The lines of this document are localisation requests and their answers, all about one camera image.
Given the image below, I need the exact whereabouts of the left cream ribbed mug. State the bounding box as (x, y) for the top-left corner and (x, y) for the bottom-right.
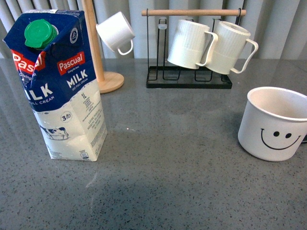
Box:
(167, 20), (218, 69)

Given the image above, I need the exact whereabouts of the blue white milk carton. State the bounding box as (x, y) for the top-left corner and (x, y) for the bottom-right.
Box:
(4, 10), (107, 161)

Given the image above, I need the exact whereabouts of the white smiley face mug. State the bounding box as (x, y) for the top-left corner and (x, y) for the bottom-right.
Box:
(238, 87), (307, 161)

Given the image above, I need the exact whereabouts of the cream ribbed mug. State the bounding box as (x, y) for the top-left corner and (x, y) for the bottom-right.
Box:
(205, 21), (259, 75)
(167, 20), (218, 69)

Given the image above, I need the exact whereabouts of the wooden mug tree stand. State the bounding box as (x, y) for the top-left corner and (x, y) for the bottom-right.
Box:
(82, 0), (124, 94)

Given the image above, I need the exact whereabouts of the black wire mug rack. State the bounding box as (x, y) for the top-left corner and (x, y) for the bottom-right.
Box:
(142, 8), (247, 89)

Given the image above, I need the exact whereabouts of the right cream ribbed mug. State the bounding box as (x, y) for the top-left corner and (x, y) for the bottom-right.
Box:
(205, 21), (259, 75)

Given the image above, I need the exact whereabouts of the small white hanging mug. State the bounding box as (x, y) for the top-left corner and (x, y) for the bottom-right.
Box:
(95, 11), (135, 56)

